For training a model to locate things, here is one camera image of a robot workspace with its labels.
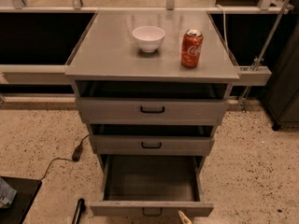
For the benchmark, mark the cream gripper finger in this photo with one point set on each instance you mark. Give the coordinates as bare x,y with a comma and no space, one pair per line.
184,218

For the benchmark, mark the grey bottom drawer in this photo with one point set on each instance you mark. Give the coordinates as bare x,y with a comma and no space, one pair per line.
151,186

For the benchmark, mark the grey drawer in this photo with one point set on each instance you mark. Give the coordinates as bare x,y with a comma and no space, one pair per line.
190,140
144,102
151,186

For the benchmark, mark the grey middle drawer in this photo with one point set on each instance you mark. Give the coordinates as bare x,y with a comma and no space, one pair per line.
190,140

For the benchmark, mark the grey drawer cabinet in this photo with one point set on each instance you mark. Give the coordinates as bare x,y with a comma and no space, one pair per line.
109,53

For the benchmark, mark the grey top drawer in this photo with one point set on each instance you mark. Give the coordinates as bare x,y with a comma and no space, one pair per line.
144,102

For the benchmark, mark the dark cabinet at right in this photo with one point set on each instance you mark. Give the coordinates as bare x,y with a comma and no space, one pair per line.
281,93

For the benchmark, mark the black board on floor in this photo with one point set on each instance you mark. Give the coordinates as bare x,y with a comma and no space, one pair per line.
27,189

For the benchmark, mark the red cola can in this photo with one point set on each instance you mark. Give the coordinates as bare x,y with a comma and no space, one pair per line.
191,48

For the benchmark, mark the paper on black board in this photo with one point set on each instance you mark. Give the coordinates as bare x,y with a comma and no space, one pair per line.
7,194

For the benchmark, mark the white bowl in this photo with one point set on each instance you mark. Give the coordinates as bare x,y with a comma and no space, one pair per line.
148,38

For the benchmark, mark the metal diagonal rod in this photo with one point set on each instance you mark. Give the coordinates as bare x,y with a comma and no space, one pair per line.
247,73

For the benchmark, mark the black cylindrical handle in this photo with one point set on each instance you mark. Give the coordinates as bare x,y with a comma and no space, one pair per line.
80,208

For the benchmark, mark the black power adapter with cable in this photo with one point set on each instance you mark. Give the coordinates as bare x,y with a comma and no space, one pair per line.
76,155

